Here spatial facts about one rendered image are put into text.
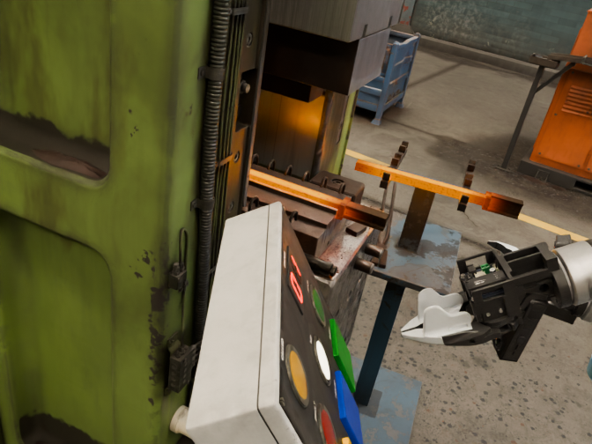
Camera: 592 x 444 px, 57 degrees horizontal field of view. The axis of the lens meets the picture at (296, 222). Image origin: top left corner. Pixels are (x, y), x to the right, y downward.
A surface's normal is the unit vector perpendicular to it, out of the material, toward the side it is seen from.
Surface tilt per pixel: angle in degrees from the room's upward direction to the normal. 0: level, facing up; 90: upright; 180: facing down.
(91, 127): 89
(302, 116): 90
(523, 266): 90
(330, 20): 90
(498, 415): 0
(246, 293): 30
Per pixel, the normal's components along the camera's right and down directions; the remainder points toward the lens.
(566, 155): -0.52, 0.35
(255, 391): -0.36, -0.81
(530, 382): 0.15, -0.86
